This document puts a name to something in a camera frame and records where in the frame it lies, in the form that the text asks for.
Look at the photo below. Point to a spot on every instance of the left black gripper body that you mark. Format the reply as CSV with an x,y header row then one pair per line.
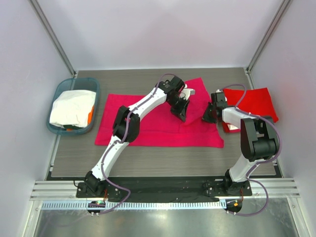
x,y
178,105

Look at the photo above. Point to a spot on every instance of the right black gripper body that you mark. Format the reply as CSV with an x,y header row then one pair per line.
x,y
211,112

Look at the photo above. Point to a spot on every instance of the pink t shirt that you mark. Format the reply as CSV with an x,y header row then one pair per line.
x,y
160,128

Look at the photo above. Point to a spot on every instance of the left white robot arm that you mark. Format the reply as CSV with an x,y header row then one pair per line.
x,y
126,127

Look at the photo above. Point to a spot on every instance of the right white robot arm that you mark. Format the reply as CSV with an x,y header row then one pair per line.
x,y
259,142

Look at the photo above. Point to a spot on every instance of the red folded t shirt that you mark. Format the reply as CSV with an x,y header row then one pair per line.
x,y
257,101

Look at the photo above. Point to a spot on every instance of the teal plastic basket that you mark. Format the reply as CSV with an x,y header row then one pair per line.
x,y
75,84

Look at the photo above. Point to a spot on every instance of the orange t shirt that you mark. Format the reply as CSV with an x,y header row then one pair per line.
x,y
89,119

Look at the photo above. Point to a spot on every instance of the white crumpled t shirt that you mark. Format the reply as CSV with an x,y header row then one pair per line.
x,y
72,108

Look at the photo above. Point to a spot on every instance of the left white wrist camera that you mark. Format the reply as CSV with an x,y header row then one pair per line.
x,y
186,93

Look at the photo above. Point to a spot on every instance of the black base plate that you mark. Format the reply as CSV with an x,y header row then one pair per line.
x,y
181,189

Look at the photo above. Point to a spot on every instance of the white slotted cable duct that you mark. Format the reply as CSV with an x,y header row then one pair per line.
x,y
99,205

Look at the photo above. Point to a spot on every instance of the right aluminium frame post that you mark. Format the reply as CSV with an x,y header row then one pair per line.
x,y
284,5

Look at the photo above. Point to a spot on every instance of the aluminium frame post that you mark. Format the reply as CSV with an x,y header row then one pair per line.
x,y
284,5
53,37

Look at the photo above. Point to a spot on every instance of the aluminium rail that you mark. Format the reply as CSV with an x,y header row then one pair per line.
x,y
66,190

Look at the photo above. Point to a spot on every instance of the left aluminium frame post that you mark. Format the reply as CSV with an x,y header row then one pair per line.
x,y
53,37

